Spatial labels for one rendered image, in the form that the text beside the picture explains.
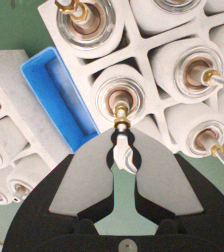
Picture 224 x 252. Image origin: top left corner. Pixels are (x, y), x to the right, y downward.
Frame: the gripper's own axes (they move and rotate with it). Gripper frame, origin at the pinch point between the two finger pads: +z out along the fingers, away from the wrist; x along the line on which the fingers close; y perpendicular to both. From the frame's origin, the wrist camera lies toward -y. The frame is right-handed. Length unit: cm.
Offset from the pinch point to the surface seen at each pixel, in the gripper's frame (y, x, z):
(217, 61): -5.4, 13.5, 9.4
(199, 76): -3.6, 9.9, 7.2
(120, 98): -0.4, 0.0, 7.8
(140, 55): -5.7, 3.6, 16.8
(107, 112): 2.2, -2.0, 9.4
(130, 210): 72, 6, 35
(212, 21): -11.9, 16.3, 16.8
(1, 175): 22.5, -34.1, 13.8
